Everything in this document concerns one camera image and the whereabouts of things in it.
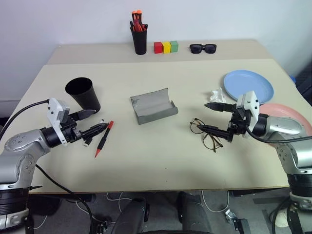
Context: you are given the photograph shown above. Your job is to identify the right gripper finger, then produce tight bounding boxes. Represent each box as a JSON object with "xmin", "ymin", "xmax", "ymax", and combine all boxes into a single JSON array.
[
  {"xmin": 196, "ymin": 125, "xmax": 233, "ymax": 142},
  {"xmin": 204, "ymin": 102, "xmax": 237, "ymax": 113}
]

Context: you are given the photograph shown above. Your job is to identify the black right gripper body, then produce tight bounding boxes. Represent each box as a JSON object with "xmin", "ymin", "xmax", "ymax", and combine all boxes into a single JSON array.
[{"xmin": 227, "ymin": 104, "xmax": 252, "ymax": 142}]

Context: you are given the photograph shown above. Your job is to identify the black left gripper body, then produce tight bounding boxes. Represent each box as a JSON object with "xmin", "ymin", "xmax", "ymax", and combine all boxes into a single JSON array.
[{"xmin": 59, "ymin": 114, "xmax": 83, "ymax": 145}]

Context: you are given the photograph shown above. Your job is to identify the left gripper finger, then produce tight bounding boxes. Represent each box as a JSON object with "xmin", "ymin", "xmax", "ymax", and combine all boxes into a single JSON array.
[
  {"xmin": 79, "ymin": 122, "xmax": 110, "ymax": 140},
  {"xmin": 69, "ymin": 109, "xmax": 97, "ymax": 121}
]

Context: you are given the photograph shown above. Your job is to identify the crumpled white tissue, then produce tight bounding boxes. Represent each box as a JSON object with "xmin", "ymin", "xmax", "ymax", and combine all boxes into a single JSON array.
[{"xmin": 208, "ymin": 88, "xmax": 227, "ymax": 103}]

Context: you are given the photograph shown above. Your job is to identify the black marker pen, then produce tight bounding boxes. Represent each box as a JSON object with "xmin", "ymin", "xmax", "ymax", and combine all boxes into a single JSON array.
[{"xmin": 83, "ymin": 118, "xmax": 106, "ymax": 147}]

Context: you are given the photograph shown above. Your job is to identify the thin framed eyeglasses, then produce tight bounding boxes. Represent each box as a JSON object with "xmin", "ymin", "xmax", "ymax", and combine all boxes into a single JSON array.
[{"xmin": 190, "ymin": 117, "xmax": 224, "ymax": 154}]

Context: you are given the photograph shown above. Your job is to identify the red and black pen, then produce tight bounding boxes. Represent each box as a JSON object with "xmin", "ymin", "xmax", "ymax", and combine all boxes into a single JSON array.
[{"xmin": 94, "ymin": 120, "xmax": 115, "ymax": 159}]

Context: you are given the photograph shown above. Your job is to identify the empty black cup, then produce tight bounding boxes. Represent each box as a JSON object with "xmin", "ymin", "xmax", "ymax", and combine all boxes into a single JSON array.
[{"xmin": 64, "ymin": 77, "xmax": 101, "ymax": 115}]

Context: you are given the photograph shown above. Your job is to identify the blue plate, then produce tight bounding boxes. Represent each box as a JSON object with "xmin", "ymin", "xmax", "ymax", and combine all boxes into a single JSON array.
[{"xmin": 223, "ymin": 70, "xmax": 274, "ymax": 103}]

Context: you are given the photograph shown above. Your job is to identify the pink plate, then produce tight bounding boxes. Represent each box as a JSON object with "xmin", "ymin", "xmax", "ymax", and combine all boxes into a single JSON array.
[{"xmin": 259, "ymin": 103, "xmax": 312, "ymax": 148}]

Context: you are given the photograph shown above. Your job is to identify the open gray glasses case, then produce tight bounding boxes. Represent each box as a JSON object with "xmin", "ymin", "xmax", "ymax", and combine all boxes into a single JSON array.
[{"xmin": 129, "ymin": 88, "xmax": 179, "ymax": 125}]

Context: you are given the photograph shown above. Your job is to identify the black sunglasses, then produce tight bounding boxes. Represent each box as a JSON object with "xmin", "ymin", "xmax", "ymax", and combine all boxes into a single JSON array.
[{"xmin": 189, "ymin": 43, "xmax": 218, "ymax": 55}]

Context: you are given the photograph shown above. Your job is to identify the dark rounded shape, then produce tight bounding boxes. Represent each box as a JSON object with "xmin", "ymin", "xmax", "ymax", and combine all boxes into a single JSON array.
[
  {"xmin": 114, "ymin": 196, "xmax": 150, "ymax": 234},
  {"xmin": 176, "ymin": 191, "xmax": 213, "ymax": 234}
]

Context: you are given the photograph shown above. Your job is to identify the black pen holder cup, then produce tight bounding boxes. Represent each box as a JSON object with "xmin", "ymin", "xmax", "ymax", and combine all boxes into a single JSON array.
[{"xmin": 130, "ymin": 23, "xmax": 149, "ymax": 56}]

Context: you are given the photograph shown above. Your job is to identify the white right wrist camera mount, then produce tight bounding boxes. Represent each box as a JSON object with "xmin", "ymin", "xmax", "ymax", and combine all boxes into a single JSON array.
[{"xmin": 235, "ymin": 90, "xmax": 260, "ymax": 131}]

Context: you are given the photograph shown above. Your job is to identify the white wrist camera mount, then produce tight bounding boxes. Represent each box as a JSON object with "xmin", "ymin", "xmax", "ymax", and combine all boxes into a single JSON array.
[
  {"xmin": 46, "ymin": 97, "xmax": 72, "ymax": 147},
  {"xmin": 235, "ymin": 90, "xmax": 260, "ymax": 131}
]

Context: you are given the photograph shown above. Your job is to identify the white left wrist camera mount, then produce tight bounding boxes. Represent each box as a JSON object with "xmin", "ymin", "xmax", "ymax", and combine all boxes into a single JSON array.
[{"xmin": 46, "ymin": 97, "xmax": 72, "ymax": 147}]

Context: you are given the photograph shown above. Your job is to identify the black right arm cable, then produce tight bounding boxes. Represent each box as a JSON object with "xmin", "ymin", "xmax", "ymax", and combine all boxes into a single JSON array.
[{"xmin": 244, "ymin": 123, "xmax": 312, "ymax": 144}]

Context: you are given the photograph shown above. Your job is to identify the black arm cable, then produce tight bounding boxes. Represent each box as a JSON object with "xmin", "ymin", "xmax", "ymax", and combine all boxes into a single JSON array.
[
  {"xmin": 244, "ymin": 123, "xmax": 312, "ymax": 144},
  {"xmin": 0, "ymin": 99, "xmax": 51, "ymax": 139}
]

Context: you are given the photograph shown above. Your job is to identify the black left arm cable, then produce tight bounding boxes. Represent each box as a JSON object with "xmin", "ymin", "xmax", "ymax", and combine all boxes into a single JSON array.
[{"xmin": 0, "ymin": 99, "xmax": 51, "ymax": 139}]

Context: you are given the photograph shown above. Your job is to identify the black cable under table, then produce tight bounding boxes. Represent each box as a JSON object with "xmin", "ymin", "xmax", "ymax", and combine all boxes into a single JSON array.
[{"xmin": 35, "ymin": 164, "xmax": 99, "ymax": 234}]

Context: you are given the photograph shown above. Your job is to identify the white floor cable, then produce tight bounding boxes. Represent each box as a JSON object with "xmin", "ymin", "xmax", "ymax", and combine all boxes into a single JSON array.
[
  {"xmin": 105, "ymin": 192, "xmax": 124, "ymax": 213},
  {"xmin": 201, "ymin": 190, "xmax": 230, "ymax": 213}
]

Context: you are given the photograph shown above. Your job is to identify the metal floor bracket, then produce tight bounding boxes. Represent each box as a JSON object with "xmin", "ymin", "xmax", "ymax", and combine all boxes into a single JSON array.
[{"xmin": 224, "ymin": 208, "xmax": 252, "ymax": 234}]

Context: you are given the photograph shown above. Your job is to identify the red handled tool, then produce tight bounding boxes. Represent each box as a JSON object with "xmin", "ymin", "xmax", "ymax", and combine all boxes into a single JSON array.
[{"xmin": 133, "ymin": 19, "xmax": 145, "ymax": 33}]

